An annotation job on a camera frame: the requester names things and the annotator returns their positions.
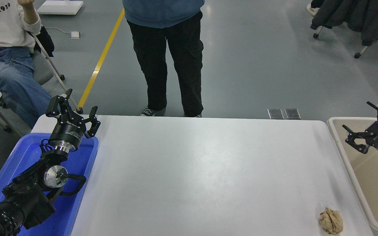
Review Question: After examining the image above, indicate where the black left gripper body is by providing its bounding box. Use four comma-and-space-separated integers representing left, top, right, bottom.
49, 112, 87, 148

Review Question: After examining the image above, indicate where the large pale dustbin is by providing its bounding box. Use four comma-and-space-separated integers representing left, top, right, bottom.
327, 117, 378, 232

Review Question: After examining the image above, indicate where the blue plastic tray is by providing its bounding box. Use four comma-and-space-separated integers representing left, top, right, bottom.
0, 132, 99, 236

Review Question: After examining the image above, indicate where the grey folding chair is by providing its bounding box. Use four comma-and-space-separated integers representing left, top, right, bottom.
0, 29, 84, 114

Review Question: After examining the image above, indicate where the seated person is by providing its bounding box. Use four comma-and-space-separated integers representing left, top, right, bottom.
0, 0, 53, 129

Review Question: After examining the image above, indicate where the black garment on chair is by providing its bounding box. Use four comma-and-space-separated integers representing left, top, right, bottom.
35, 25, 55, 57

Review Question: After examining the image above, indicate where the metal floor socket plate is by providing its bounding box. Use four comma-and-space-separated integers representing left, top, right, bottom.
284, 108, 302, 120
267, 108, 284, 120

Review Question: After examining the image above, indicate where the crumpled tan paper ball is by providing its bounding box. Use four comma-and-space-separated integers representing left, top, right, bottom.
319, 207, 344, 235

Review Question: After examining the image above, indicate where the white flat floor platform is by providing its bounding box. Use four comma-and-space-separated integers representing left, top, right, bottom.
38, 0, 84, 15

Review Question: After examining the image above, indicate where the dark jacket on chair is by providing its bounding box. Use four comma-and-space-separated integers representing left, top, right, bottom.
311, 0, 378, 47

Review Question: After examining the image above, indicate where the standing person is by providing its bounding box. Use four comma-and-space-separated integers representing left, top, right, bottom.
122, 0, 206, 118

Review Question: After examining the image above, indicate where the person with white shoe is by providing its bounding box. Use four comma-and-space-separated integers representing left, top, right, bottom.
306, 0, 325, 17

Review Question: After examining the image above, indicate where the wheeled chair frame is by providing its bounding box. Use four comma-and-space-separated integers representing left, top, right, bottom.
313, 26, 378, 66

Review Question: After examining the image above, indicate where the white power adapter with cable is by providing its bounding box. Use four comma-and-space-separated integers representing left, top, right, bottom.
46, 27, 82, 39

